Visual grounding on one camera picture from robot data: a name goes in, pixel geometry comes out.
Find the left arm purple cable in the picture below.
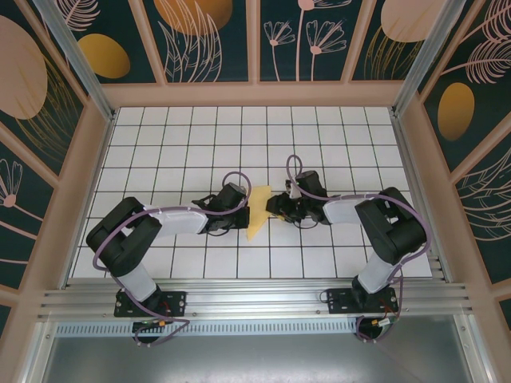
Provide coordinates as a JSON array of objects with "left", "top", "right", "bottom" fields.
[{"left": 92, "top": 171, "right": 253, "bottom": 347}]

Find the aluminium side rail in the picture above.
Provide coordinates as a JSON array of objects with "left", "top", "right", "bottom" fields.
[{"left": 393, "top": 113, "right": 452, "bottom": 282}]

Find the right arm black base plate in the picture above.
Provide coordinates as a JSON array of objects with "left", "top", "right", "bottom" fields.
[{"left": 326, "top": 287, "right": 399, "bottom": 314}]

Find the aluminium frame post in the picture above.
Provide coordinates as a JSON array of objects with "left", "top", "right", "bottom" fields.
[
  {"left": 34, "top": 0, "right": 117, "bottom": 121},
  {"left": 392, "top": 0, "right": 468, "bottom": 117}
]

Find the grey metal sheet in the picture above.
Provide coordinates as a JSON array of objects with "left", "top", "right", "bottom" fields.
[{"left": 39, "top": 334, "right": 474, "bottom": 383}]

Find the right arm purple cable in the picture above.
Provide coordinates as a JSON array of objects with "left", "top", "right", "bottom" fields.
[{"left": 286, "top": 154, "right": 432, "bottom": 344}]

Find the grey slotted cable duct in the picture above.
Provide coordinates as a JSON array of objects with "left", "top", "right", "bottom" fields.
[{"left": 55, "top": 321, "right": 360, "bottom": 337}]

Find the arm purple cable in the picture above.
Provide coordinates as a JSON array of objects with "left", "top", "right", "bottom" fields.
[
  {"left": 92, "top": 171, "right": 253, "bottom": 347},
  {"left": 286, "top": 154, "right": 432, "bottom": 344}
]

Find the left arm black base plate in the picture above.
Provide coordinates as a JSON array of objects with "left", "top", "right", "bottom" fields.
[{"left": 113, "top": 290, "right": 188, "bottom": 318}]

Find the aluminium mounting rail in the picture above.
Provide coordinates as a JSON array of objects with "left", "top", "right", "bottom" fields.
[{"left": 38, "top": 278, "right": 478, "bottom": 320}]

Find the yellow cloth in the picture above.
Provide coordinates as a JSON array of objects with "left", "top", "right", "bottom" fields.
[{"left": 246, "top": 184, "right": 291, "bottom": 243}]

